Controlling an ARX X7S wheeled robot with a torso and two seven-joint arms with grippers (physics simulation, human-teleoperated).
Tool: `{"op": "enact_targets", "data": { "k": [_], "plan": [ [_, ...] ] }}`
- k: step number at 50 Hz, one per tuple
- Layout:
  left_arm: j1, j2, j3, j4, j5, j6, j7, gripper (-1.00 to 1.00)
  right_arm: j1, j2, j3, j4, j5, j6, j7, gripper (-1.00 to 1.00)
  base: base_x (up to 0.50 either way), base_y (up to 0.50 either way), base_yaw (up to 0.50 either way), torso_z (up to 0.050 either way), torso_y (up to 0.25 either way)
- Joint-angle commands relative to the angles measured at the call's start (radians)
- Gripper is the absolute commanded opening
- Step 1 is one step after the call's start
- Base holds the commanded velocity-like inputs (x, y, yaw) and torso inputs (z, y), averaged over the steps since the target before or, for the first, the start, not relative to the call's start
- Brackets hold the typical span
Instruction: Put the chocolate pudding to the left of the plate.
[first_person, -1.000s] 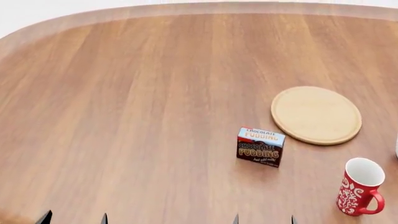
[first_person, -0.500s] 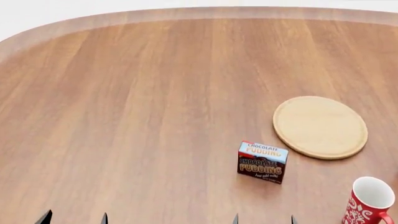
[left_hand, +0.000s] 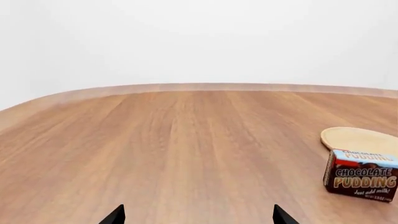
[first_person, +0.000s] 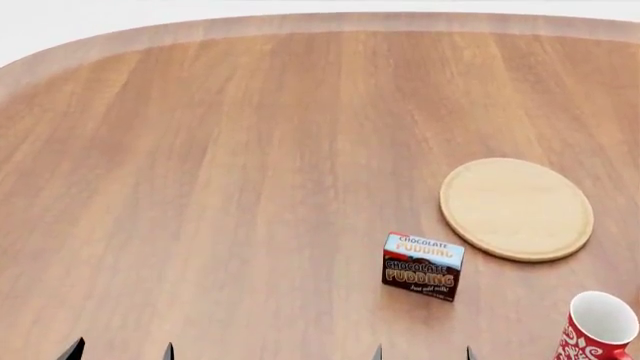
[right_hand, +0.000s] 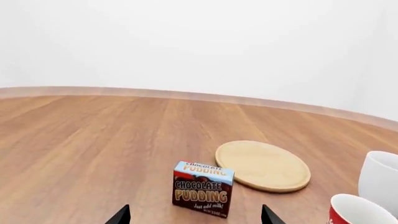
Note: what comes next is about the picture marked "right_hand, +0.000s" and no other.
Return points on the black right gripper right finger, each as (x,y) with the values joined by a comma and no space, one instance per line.
(269,217)

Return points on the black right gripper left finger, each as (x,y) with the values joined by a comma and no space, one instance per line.
(121,217)

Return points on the round wooden plate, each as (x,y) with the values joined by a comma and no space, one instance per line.
(262,165)

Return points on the chocolate pudding box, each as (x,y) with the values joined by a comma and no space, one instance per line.
(202,190)

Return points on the red and white mug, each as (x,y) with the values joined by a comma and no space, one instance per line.
(354,211)

